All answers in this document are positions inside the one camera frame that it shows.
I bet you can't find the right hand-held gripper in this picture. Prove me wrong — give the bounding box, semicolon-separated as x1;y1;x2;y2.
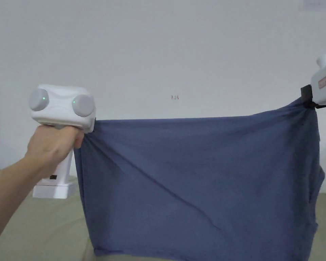
300;53;326;110

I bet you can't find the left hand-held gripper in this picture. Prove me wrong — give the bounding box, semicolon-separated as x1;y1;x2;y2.
29;84;96;199

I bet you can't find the dark blue shirt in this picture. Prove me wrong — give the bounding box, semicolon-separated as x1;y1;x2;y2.
74;97;326;261

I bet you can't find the person's left forearm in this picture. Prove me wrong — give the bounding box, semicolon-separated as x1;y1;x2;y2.
0;155;42;253

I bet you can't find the person's left hand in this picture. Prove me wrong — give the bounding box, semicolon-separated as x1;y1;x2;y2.
26;124;85;183

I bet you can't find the bed with beige sheet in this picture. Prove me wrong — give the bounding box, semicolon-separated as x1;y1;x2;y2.
0;168;326;261

